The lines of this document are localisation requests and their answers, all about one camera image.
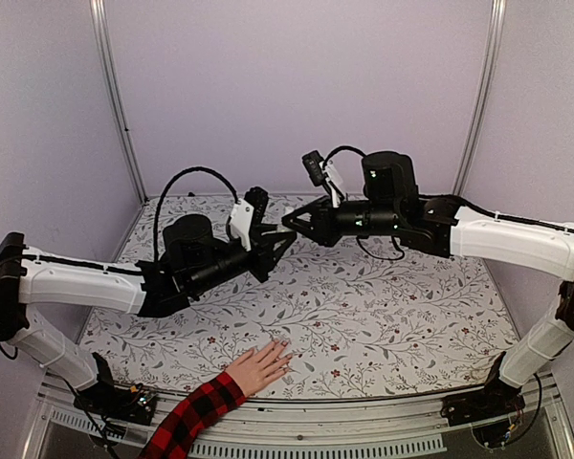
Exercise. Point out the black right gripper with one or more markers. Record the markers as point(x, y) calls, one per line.
point(323, 230)

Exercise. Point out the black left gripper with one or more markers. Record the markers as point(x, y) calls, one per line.
point(264, 247)

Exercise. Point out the clear nail polish bottle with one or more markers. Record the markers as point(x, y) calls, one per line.
point(280, 226)

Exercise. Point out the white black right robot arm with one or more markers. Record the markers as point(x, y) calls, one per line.
point(445, 226)

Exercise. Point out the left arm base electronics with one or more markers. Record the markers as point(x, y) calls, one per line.
point(135, 404)

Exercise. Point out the red black plaid sleeve forearm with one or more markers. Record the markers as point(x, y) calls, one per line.
point(202, 408)

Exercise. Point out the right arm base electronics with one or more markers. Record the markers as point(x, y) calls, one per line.
point(494, 398)

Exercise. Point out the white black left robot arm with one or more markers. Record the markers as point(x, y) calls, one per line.
point(194, 262)

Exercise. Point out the person's left hand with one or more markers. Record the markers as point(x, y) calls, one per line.
point(257, 368)

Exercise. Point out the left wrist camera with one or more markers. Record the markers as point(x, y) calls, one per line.
point(246, 213)

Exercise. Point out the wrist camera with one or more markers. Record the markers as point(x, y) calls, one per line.
point(246, 213)
point(323, 173)

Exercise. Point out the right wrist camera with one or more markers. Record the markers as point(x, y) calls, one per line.
point(323, 173)

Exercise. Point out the aluminium front frame rail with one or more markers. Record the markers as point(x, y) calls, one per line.
point(389, 427)

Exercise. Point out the aluminium corner post right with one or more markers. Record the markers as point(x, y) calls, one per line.
point(484, 88)

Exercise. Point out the aluminium corner post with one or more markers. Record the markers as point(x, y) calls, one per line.
point(484, 88)
point(110, 75)

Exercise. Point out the aluminium corner post left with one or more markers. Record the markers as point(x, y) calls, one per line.
point(110, 75)

